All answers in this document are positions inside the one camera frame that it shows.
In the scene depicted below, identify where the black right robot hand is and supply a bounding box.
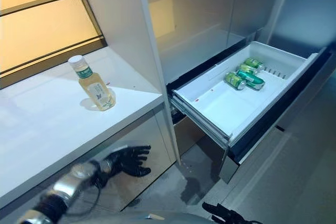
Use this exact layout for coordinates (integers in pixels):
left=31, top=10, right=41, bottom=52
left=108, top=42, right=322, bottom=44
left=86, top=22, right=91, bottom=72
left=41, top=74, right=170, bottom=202
left=202, top=201, right=253, bottom=224

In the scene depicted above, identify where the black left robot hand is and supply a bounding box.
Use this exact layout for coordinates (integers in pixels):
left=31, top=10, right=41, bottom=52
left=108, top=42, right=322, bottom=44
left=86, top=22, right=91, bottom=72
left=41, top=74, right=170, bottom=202
left=107, top=144, right=152, bottom=178

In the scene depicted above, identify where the white fridge drawer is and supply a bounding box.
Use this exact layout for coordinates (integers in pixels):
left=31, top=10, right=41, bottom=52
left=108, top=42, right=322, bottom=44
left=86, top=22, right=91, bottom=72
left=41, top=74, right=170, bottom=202
left=172, top=40, right=332, bottom=166

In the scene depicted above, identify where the silver fridge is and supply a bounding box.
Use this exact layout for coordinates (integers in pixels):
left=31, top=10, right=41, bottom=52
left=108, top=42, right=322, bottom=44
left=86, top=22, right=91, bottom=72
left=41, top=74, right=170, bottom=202
left=141, top=0, right=336, bottom=185

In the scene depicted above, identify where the white counter cabinet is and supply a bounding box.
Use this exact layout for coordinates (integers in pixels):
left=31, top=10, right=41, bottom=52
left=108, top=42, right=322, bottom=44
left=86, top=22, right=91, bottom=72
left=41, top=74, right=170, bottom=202
left=0, top=0, right=182, bottom=209

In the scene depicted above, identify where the yellow tea bottle white cap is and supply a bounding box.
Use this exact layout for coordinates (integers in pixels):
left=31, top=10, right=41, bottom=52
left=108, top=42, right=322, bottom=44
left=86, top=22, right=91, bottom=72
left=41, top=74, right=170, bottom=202
left=68, top=55, right=117, bottom=112

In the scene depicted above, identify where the green drink can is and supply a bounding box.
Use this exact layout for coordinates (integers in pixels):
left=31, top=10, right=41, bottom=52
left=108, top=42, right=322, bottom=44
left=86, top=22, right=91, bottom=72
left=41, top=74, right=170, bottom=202
left=224, top=72, right=247, bottom=91
left=236, top=69, right=266, bottom=91
left=244, top=57, right=265, bottom=73

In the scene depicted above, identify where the window with dark frame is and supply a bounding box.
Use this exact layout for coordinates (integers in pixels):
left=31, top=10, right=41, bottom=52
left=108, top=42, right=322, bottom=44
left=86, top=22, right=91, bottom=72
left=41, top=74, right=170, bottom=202
left=0, top=0, right=109, bottom=90

